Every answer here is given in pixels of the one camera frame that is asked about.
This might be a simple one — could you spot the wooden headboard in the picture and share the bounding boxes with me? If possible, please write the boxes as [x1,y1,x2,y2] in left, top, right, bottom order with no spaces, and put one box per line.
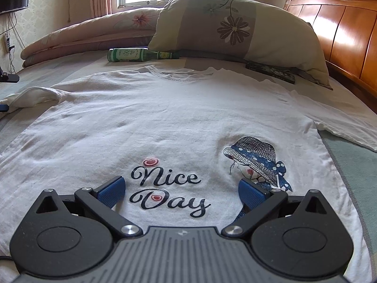
[283,0,377,113]

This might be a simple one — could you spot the phone with printed case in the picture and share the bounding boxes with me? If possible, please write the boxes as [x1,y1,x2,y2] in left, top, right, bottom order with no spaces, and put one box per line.
[245,61,296,85]

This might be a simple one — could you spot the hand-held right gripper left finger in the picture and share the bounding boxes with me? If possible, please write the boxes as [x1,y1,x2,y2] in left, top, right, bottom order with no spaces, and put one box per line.
[31,175,145,238]

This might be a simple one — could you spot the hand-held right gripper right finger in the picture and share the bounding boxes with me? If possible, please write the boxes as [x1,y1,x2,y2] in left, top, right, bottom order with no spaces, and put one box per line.
[221,178,332,238]

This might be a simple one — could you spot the white printed t-shirt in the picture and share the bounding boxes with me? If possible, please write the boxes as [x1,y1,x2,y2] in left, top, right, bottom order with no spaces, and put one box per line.
[0,65,377,283]

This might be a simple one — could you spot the pink floral quilt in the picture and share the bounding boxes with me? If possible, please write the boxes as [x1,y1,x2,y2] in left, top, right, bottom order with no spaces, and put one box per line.
[20,7,165,69]

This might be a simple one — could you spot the black power cables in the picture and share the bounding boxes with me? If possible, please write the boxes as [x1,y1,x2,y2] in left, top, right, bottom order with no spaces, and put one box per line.
[0,12,25,75]

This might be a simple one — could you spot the green glass bottle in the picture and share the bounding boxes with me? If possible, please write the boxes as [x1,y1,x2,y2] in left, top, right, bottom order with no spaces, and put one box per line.
[107,48,180,63]

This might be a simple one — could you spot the floral pillow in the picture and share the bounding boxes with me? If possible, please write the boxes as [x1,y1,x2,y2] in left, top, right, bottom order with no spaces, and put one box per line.
[147,0,334,91]

